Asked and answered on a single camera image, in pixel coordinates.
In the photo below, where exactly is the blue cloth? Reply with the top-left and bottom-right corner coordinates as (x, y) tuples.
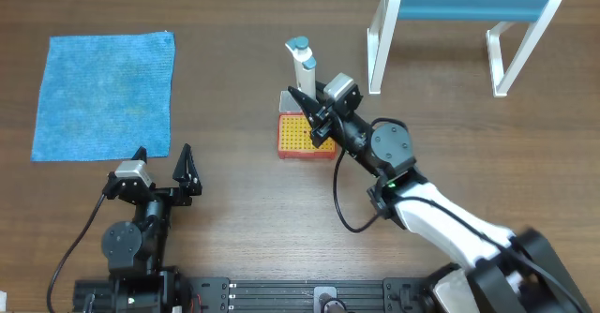
(30, 30), (177, 163)

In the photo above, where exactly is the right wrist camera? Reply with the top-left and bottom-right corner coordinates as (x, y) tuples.
(322, 72), (356, 101)

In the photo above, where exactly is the white and blue stand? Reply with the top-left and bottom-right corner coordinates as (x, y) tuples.
(367, 0), (567, 98)

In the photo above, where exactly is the white pipette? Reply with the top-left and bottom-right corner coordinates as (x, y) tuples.
(284, 36), (318, 101)

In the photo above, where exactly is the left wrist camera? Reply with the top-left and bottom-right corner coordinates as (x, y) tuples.
(113, 159), (155, 188)

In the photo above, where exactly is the mounting rail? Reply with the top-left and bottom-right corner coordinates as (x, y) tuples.
(72, 275), (440, 313)

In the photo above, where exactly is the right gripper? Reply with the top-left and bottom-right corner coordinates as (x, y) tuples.
(287, 83), (364, 149)

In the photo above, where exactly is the red and yellow tip box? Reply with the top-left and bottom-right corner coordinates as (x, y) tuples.
(277, 90), (338, 160)

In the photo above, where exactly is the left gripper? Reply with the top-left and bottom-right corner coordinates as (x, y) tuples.
(102, 142), (203, 207)

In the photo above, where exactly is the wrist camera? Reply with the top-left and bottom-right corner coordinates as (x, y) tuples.
(113, 159), (155, 188)
(322, 72), (356, 101)

